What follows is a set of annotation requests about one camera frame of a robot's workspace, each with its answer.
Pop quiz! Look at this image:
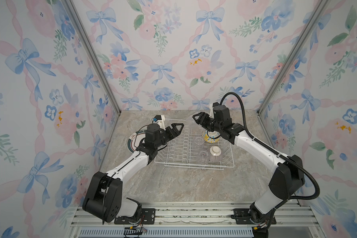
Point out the clear glass tumbler front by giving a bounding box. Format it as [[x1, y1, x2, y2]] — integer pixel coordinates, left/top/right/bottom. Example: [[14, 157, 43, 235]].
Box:
[[196, 150, 209, 161]]

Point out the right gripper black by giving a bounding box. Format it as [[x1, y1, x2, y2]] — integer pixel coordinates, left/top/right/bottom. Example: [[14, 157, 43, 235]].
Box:
[[192, 112, 222, 135]]

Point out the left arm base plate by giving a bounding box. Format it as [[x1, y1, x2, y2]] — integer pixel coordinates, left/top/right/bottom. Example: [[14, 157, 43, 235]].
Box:
[[114, 208, 156, 226]]

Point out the aluminium corner post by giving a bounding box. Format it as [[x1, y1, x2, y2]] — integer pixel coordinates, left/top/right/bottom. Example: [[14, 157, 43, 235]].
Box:
[[61, 0, 121, 116], [257, 0, 329, 115]]

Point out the clear glass tumbler back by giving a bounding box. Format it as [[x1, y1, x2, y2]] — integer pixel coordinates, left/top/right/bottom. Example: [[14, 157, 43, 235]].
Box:
[[192, 112, 203, 125]]

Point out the white plate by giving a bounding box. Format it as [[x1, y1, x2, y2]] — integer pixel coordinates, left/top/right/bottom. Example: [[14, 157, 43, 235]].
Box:
[[127, 130, 146, 153]]

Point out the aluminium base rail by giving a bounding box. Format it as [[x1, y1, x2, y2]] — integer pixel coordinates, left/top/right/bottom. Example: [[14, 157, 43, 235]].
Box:
[[65, 200, 325, 238]]

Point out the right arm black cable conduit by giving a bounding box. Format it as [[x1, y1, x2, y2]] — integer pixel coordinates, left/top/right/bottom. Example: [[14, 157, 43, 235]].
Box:
[[219, 92, 321, 200]]

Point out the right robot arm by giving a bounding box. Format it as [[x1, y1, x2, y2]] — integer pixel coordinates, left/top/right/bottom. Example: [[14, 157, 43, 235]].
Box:
[[192, 103, 305, 224]]

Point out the grey striped ceramic bowl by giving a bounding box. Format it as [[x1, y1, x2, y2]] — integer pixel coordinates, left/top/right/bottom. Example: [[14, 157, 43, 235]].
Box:
[[209, 146, 222, 163]]

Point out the white wire dish rack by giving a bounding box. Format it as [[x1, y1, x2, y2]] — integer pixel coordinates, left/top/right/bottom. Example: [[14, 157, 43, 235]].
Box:
[[154, 119, 235, 170]]

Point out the yellow patterned ceramic bowl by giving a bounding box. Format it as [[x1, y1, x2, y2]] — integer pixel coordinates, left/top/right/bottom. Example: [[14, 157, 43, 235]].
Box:
[[203, 131, 221, 143]]

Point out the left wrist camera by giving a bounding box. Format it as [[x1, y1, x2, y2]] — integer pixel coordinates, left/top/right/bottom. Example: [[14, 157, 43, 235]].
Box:
[[152, 115, 166, 130]]

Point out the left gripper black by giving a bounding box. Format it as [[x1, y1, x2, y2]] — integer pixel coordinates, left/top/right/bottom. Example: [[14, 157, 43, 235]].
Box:
[[154, 123, 183, 150]]

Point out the right aluminium corner post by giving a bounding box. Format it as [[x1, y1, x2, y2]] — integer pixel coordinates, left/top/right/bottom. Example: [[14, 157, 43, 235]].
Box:
[[257, 0, 329, 115]]

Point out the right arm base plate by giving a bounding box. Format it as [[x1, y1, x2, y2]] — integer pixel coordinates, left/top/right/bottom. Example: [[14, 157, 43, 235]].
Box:
[[230, 208, 277, 226]]

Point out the left aluminium corner post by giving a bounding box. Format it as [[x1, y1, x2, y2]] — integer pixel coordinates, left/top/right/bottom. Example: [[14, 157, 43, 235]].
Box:
[[61, 0, 121, 116]]

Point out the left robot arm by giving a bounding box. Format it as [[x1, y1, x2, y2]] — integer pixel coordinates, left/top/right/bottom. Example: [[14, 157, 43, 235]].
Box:
[[82, 123, 184, 224]]

